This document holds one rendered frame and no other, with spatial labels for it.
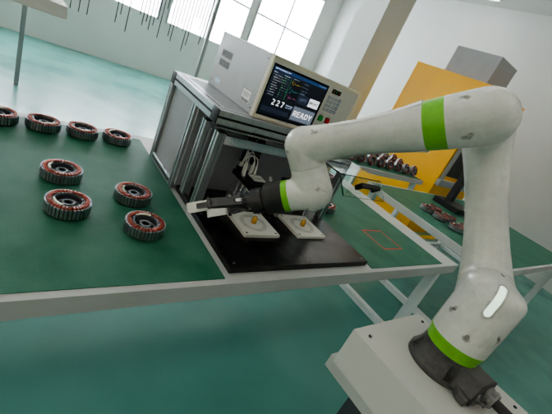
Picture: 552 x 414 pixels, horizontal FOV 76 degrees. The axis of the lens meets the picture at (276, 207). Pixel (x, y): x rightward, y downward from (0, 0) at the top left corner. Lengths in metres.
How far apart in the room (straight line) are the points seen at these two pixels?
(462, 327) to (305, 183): 0.49
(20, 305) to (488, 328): 0.92
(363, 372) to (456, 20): 7.06
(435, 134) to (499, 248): 0.34
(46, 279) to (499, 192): 1.03
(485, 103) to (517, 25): 6.27
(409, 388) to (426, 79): 4.57
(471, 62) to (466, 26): 2.25
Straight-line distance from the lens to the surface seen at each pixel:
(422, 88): 5.12
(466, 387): 0.93
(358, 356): 0.89
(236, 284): 1.00
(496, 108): 0.82
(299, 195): 0.95
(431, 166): 4.77
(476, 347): 0.89
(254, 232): 1.19
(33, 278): 0.87
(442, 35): 7.58
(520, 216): 6.29
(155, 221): 1.07
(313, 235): 1.38
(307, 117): 1.33
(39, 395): 1.61
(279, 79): 1.21
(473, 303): 0.86
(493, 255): 1.01
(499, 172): 1.00
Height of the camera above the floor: 1.33
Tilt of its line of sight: 22 degrees down
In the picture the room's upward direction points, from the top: 25 degrees clockwise
